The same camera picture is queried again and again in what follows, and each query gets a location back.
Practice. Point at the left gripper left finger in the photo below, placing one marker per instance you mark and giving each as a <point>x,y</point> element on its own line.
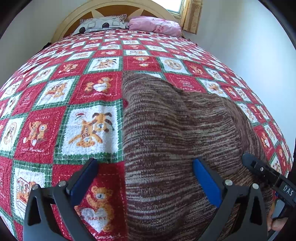
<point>40,223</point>

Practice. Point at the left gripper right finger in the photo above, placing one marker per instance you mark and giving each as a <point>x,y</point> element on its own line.
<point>250,222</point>

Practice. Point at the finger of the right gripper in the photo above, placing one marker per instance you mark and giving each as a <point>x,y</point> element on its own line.
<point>263,171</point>

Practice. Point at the brown knitted sun sweater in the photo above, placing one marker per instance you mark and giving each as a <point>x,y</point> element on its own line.
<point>164,130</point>

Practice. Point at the right hand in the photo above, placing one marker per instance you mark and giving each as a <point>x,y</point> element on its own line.
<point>275,224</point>

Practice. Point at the red checkered teddy bedspread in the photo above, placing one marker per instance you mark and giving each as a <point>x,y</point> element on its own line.
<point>64,106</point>

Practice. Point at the black item beside bed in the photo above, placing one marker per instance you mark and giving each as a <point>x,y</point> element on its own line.
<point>46,46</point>

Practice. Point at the yellow curtain right of window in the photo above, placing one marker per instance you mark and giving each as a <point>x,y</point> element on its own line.
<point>191,15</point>

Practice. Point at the window behind bed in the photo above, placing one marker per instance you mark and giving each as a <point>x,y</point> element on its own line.
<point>175,7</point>

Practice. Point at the pink pillow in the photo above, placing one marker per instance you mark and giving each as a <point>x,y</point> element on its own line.
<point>155,25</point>

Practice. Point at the grey patterned pillow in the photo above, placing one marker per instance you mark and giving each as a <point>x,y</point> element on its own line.
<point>100,24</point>

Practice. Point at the cream arched wooden headboard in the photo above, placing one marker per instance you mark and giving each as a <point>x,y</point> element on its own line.
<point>97,9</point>

